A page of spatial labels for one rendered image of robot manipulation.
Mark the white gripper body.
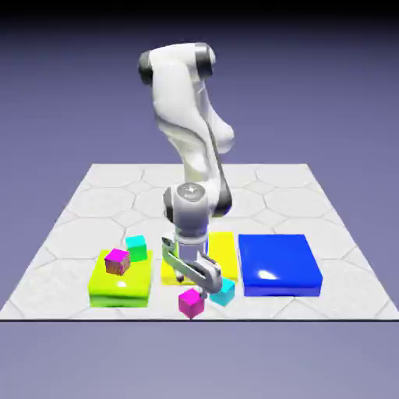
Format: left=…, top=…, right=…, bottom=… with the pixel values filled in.
left=161, top=236, right=223, bottom=295

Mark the small magenta cube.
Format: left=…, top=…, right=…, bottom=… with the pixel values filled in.
left=104, top=248, right=131, bottom=277
left=178, top=288, right=206, bottom=320

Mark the small cyan cube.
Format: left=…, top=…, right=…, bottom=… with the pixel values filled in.
left=209, top=277, right=236, bottom=307
left=125, top=235, right=148, bottom=263

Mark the large yellow box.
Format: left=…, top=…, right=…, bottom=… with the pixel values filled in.
left=161, top=231, right=238, bottom=287

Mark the large lime green box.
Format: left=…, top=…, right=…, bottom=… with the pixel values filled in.
left=87, top=248, right=154, bottom=309

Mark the large blue box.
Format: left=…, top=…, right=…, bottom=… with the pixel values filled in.
left=238, top=234, right=323, bottom=298

